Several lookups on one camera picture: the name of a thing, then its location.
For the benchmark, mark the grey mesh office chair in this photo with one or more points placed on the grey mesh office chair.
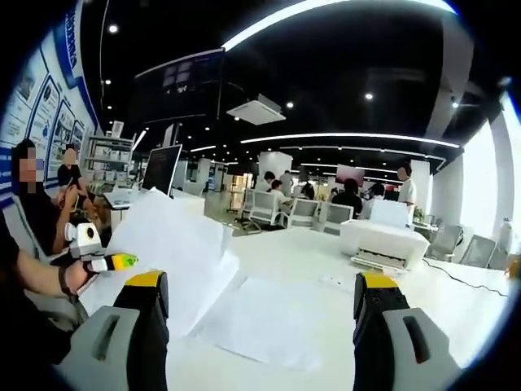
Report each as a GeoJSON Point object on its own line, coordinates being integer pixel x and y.
{"type": "Point", "coordinates": [478, 250]}
{"type": "Point", "coordinates": [445, 242]}

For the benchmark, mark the hanging dark display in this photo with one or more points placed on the hanging dark display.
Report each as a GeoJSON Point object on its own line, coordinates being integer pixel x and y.
{"type": "Point", "coordinates": [179, 81]}

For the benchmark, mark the white printer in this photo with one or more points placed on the white printer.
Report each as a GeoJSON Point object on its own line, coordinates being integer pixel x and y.
{"type": "Point", "coordinates": [386, 240]}

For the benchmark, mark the white table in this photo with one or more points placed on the white table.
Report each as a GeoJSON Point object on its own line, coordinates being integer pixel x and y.
{"type": "Point", "coordinates": [293, 244]}

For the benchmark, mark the group of seated people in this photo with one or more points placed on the group of seated people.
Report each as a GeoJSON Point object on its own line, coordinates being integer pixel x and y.
{"type": "Point", "coordinates": [350, 199]}

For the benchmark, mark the dark monitor white frame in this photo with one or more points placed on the dark monitor white frame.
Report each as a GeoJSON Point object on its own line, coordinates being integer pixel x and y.
{"type": "Point", "coordinates": [163, 169]}

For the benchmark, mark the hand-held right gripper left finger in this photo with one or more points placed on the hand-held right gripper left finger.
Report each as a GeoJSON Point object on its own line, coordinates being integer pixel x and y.
{"type": "Point", "coordinates": [114, 346]}

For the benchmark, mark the ceiling air conditioner unit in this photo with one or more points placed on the ceiling air conditioner unit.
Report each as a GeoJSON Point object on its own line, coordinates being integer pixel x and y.
{"type": "Point", "coordinates": [256, 110]}

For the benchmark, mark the white paper sheet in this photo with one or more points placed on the white paper sheet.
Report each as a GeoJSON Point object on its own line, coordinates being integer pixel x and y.
{"type": "Point", "coordinates": [175, 244]}

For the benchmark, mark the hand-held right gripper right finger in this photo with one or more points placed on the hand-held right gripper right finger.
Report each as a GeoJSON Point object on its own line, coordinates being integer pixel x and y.
{"type": "Point", "coordinates": [390, 350]}

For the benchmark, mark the metal shelf rack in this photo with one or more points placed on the metal shelf rack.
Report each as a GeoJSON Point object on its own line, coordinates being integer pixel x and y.
{"type": "Point", "coordinates": [110, 159]}

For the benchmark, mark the thin ceiling light strip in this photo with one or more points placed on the thin ceiling light strip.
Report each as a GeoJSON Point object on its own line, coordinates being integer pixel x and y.
{"type": "Point", "coordinates": [350, 135]}

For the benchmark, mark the person's left hand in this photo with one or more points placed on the person's left hand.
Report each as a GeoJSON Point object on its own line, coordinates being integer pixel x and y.
{"type": "Point", "coordinates": [81, 277]}

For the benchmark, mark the white standing desk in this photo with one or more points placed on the white standing desk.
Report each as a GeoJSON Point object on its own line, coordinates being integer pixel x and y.
{"type": "Point", "coordinates": [122, 199]}

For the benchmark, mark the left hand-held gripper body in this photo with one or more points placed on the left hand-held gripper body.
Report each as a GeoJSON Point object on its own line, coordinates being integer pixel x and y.
{"type": "Point", "coordinates": [83, 240]}

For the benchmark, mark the operator in black shirt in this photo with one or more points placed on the operator in black shirt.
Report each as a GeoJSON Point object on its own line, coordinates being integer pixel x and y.
{"type": "Point", "coordinates": [24, 334]}

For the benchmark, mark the row of white office chairs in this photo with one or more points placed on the row of white office chairs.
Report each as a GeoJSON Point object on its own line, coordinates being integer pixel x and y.
{"type": "Point", "coordinates": [301, 212]}

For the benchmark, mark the wide ceiling light strip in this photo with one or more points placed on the wide ceiling light strip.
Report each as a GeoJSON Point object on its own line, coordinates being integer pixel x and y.
{"type": "Point", "coordinates": [305, 16]}

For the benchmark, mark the wall poster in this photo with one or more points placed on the wall poster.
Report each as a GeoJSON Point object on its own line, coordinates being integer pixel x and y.
{"type": "Point", "coordinates": [45, 110]}

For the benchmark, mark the white plastic bottle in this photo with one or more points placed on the white plastic bottle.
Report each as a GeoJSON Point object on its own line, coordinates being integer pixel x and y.
{"type": "Point", "coordinates": [506, 234]}

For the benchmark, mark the pink wall screen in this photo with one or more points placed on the pink wall screen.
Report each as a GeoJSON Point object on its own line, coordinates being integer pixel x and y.
{"type": "Point", "coordinates": [350, 175]}

